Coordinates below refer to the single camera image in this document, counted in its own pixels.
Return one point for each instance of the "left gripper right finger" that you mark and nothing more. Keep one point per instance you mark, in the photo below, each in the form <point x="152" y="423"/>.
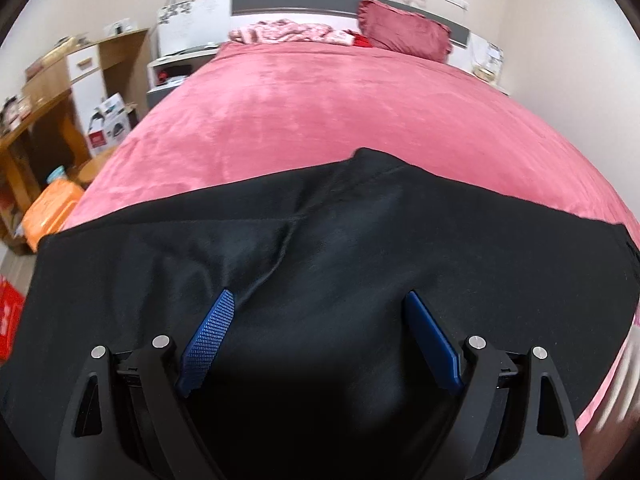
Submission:
<point x="510" y="417"/>

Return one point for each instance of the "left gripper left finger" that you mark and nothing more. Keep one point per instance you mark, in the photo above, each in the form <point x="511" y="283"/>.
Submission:
<point x="127" y="414"/>

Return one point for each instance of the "black pants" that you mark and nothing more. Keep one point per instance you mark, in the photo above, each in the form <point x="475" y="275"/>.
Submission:
<point x="29" y="435"/>

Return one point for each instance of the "orange plastic stool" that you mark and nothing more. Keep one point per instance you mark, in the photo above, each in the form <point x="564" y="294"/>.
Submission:
<point x="50" y="210"/>

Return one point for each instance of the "round wooden stool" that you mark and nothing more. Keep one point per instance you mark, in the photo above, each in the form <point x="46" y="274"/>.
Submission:
<point x="89" y="170"/>

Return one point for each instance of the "white appliance cardboard box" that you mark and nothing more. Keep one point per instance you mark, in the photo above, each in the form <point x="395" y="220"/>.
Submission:
<point x="108" y="126"/>

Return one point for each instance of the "wooden desk with shelves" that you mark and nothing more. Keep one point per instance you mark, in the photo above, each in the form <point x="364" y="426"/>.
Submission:
<point x="50" y="134"/>

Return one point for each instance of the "pink fleece bed blanket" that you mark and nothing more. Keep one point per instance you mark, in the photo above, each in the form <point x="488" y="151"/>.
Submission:
<point x="340" y="124"/>

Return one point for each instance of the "right white nightstand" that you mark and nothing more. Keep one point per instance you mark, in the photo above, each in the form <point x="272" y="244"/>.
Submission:
<point x="494" y="85"/>

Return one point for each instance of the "white nightstand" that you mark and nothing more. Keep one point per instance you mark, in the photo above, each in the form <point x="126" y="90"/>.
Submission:
<point x="494" y="85"/>
<point x="169" y="71"/>

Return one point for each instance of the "left white nightstand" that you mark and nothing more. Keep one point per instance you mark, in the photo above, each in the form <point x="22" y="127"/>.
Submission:
<point x="169" y="71"/>

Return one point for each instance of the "white drawer cabinet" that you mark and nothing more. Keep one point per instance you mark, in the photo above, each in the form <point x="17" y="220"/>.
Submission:
<point x="86" y="82"/>

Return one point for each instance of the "glass bedside lamp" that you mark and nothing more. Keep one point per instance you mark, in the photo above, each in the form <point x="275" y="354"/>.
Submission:
<point x="488" y="66"/>

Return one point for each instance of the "grey white headboard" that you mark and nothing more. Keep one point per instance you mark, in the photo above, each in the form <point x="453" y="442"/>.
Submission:
<point x="197" y="23"/>

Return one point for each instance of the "red garment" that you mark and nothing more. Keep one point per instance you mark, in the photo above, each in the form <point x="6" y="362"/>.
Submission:
<point x="359" y="40"/>

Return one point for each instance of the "dark red ruffled pillow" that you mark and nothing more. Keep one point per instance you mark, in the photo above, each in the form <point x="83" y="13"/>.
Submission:
<point x="404" y="32"/>

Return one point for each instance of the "pink patterned pajamas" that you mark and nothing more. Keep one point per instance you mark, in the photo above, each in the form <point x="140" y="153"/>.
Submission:
<point x="283" y="31"/>

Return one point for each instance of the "white wall socket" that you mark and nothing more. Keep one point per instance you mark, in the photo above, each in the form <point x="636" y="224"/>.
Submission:
<point x="461" y="4"/>

